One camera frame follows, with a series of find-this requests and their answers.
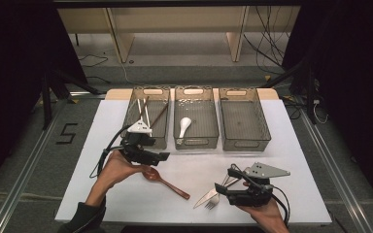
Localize left hand-held gripper cable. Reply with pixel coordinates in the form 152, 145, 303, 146
88, 124, 134, 179

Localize white plug with cable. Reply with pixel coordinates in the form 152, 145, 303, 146
312, 98, 328, 124

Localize person's left hand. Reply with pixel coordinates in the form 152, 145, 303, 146
93, 150, 151, 197

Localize person's right hand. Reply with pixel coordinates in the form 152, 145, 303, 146
236, 197, 289, 233

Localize black curtain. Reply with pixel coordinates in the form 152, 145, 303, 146
0, 0, 88, 198
283, 0, 373, 215

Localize black floor cable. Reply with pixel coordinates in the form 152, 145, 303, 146
78, 53, 111, 85

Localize black metal stand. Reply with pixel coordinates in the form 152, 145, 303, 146
260, 57, 317, 125
40, 69, 101, 130

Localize white floor cable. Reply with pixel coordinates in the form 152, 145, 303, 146
119, 61, 144, 85

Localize metal chopsticks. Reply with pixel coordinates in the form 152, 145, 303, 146
143, 98, 152, 128

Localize metal table knife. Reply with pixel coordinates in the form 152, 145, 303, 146
192, 176, 241, 210

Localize hand-held gripper cable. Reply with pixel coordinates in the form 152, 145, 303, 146
88, 124, 134, 179
229, 163, 290, 227

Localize brown wooden spoon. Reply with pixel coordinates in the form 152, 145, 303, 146
141, 166, 191, 200

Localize right hand-held gripper cable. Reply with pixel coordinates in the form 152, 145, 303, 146
229, 163, 290, 227

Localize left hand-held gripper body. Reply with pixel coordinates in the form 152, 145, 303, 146
120, 119, 153, 165

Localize smoky clear plastic bin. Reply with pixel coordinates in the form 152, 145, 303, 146
218, 86, 272, 152
173, 85, 220, 150
119, 85, 171, 150

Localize white ceramic spoon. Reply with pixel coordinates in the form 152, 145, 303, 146
176, 116, 192, 145

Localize bundle of black cables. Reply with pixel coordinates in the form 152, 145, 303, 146
242, 6, 292, 69

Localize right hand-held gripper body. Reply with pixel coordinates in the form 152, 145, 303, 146
227, 161, 291, 208

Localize beige wooden bench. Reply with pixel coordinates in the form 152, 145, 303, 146
57, 5, 302, 64

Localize metal fork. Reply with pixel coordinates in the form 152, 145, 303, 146
204, 174, 231, 211

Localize white chopstick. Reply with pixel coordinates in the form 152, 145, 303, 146
137, 98, 145, 124

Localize aluminium floor rail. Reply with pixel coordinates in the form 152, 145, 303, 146
299, 110, 373, 233
0, 91, 106, 233

